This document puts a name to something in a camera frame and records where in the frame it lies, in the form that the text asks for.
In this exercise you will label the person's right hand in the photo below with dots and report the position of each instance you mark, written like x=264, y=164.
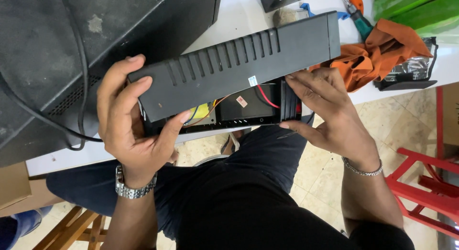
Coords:
x=333, y=113

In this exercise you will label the person's left hand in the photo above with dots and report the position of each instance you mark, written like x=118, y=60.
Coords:
x=122, y=128

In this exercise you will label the black power supply chassis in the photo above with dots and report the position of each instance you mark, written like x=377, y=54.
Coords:
x=288, y=103

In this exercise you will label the black vented metal cover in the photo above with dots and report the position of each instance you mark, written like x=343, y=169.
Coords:
x=233, y=63

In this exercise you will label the person's dark trousers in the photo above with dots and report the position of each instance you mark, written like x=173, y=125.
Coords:
x=104, y=185

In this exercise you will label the silver metal wristwatch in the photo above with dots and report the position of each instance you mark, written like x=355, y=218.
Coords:
x=134, y=189

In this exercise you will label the orange cloth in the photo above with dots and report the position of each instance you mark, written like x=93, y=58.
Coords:
x=380, y=52

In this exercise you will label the yellow transformer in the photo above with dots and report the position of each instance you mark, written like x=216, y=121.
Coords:
x=201, y=110

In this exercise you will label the black battery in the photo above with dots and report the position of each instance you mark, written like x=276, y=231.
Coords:
x=247, y=110

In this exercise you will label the black and silver foil packet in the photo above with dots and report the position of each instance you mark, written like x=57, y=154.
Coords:
x=412, y=72

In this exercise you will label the person's sandalled foot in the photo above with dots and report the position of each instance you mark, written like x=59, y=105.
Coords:
x=231, y=142

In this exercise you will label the large dusty black device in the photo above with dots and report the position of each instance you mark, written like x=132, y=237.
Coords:
x=43, y=56

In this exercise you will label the wooden stool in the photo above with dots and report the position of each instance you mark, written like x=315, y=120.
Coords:
x=71, y=230

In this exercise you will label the brown cardboard box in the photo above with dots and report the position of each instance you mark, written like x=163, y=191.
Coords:
x=18, y=189
x=451, y=117

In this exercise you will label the red plastic stool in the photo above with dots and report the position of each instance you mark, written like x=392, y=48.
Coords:
x=423, y=192

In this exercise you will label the person's black shirt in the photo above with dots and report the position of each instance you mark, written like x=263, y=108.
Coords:
x=258, y=214

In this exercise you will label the green plastic bag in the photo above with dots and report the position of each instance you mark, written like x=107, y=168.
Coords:
x=419, y=9

